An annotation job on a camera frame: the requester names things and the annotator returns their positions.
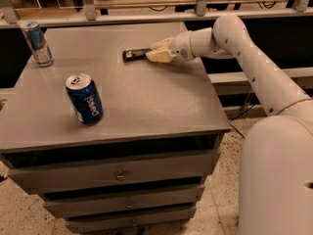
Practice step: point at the red bull can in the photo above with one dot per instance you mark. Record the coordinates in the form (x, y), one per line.
(37, 43)

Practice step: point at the top grey drawer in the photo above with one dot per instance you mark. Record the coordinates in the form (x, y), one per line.
(127, 170)

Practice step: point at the black rxbar chocolate bar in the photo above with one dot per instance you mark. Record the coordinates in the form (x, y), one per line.
(131, 55)

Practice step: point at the grey drawer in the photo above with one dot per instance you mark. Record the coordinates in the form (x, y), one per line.
(127, 170)
(125, 201)
(130, 219)

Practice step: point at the blue pepsi can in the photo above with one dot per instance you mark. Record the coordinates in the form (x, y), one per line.
(83, 94)

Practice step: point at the metal railing frame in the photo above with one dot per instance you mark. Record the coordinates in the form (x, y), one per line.
(53, 13)

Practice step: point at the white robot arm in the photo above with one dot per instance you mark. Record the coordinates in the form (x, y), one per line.
(276, 160)

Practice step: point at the bottom grey drawer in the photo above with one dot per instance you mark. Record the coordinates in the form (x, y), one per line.
(130, 219)

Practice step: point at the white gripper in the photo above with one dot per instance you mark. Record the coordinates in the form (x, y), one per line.
(180, 47)

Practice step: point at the grey drawer cabinet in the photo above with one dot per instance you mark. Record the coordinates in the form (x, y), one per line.
(148, 108)

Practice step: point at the middle grey drawer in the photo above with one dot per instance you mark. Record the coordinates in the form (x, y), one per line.
(125, 201)

